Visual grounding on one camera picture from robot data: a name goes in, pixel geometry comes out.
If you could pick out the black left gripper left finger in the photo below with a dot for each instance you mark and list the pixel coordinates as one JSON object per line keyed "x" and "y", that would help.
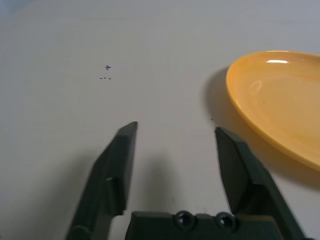
{"x": 107, "y": 175}

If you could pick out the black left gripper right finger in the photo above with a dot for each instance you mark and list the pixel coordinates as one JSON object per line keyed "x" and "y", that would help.
{"x": 250, "y": 180}

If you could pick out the yellow plastic plate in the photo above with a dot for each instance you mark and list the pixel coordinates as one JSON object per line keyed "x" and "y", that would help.
{"x": 280, "y": 100}

